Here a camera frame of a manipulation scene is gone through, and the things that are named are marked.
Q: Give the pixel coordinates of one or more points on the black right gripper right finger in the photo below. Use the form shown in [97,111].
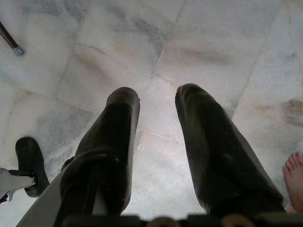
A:
[213,146]

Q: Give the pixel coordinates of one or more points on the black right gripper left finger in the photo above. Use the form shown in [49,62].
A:
[111,142]

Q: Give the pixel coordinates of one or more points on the black robot foot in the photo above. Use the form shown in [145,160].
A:
[29,163]

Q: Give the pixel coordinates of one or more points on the bare human foot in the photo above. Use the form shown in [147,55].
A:
[294,179]

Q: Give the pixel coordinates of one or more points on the silver robot leg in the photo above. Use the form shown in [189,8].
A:
[14,182]

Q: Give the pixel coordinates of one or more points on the brown chair leg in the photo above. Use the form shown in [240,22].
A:
[9,39]

